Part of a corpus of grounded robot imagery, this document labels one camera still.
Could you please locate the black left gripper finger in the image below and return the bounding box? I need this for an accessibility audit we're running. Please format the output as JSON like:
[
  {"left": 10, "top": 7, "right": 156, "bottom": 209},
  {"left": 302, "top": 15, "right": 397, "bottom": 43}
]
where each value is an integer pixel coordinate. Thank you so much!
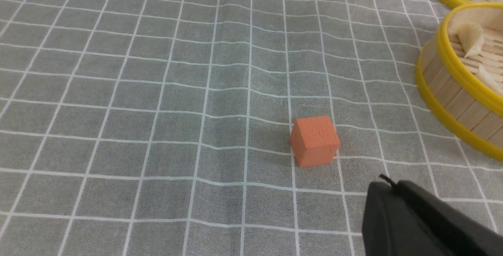
[{"left": 362, "top": 174, "right": 503, "bottom": 256}]

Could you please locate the white dumpling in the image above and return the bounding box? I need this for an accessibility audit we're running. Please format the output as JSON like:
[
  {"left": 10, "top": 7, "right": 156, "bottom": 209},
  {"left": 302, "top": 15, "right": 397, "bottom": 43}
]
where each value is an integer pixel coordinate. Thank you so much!
[
  {"left": 447, "top": 22, "right": 485, "bottom": 59},
  {"left": 475, "top": 65, "right": 503, "bottom": 97}
]

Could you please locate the yellow bamboo steamer tray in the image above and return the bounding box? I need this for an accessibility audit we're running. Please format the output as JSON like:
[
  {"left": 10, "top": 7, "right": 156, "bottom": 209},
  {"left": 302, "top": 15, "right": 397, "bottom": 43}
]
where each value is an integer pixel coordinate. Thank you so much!
[{"left": 415, "top": 3, "right": 502, "bottom": 161}]

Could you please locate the orange cube block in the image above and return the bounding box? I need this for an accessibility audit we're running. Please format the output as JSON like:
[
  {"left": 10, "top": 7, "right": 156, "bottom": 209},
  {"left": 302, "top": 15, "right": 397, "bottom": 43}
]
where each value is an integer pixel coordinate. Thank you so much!
[{"left": 290, "top": 116, "right": 341, "bottom": 168}]

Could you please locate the grey checked tablecloth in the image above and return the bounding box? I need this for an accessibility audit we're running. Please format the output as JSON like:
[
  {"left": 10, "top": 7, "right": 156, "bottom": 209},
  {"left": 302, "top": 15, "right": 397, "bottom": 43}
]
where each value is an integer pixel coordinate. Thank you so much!
[{"left": 0, "top": 0, "right": 502, "bottom": 256}]

